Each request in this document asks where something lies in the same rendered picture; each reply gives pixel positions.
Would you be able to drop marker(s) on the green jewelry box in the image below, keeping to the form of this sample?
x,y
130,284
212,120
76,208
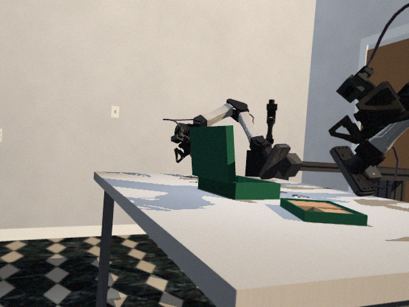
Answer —
x,y
213,161

